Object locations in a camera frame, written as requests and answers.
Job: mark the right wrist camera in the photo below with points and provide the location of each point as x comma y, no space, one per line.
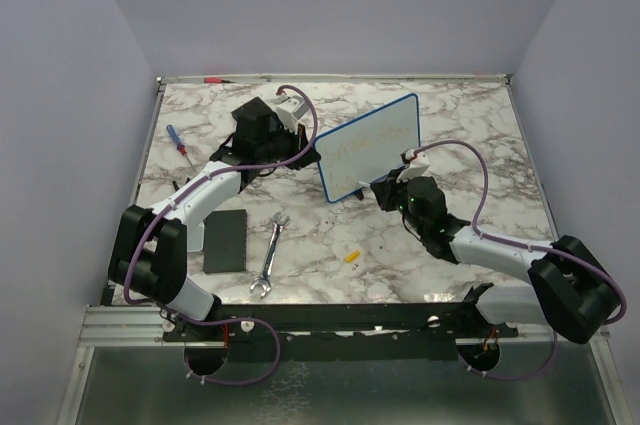
415,164

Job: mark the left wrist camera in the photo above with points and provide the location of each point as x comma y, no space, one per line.
290,111

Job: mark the blue framed whiteboard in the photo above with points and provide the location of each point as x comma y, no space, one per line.
367,147

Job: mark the red marker on rail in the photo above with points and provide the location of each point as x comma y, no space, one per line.
217,80

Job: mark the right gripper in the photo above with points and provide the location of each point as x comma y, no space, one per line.
386,189

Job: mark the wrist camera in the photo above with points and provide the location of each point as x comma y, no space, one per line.
290,111
415,164

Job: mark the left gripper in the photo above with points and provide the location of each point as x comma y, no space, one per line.
299,141

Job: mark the black rectangular box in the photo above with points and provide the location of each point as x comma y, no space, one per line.
225,242

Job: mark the blue red screwdriver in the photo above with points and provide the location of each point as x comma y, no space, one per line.
178,143

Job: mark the silver open-end wrench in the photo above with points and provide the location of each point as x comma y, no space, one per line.
263,281

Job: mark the small white container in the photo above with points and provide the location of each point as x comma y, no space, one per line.
196,240

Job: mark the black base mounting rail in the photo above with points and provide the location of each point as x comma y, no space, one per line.
257,333

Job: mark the yellow marker cap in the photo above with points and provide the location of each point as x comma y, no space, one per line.
352,256

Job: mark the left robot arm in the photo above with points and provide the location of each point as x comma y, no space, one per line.
149,257

